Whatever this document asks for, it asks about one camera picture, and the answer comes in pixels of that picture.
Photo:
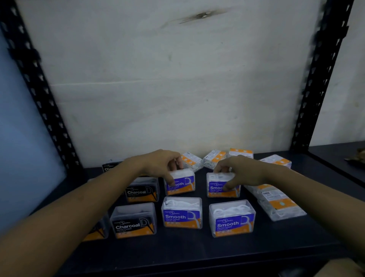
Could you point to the person's left hand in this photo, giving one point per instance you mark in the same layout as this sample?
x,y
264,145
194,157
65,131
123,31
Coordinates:
x,y
156,164

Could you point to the person's right hand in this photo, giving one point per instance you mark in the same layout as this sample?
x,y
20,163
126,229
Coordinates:
x,y
248,172

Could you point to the blue label dental floss box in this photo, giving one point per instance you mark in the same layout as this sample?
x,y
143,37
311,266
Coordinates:
x,y
182,185
181,217
216,188
232,224

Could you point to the pile of face-down floss boxes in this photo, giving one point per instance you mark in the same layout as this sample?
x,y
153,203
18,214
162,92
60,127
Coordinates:
x,y
281,204

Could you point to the person's right forearm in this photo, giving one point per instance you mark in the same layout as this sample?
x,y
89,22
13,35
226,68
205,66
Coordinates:
x,y
322,205

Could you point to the person's left forearm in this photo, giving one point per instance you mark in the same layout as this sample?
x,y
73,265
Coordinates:
x,y
57,228

